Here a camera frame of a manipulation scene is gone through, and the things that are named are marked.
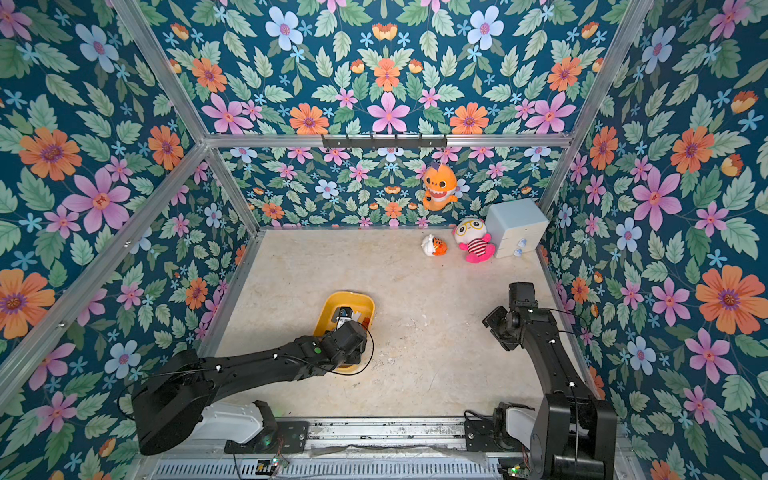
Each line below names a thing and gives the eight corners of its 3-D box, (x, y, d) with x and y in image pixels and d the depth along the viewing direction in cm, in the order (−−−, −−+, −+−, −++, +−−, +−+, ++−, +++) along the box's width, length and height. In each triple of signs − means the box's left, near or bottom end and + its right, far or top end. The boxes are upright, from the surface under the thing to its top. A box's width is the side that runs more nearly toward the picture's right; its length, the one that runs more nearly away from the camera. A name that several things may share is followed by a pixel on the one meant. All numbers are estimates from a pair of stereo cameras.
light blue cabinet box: (494, 264, 112) (505, 234, 99) (478, 236, 122) (486, 206, 109) (537, 254, 115) (554, 224, 103) (518, 228, 125) (531, 197, 112)
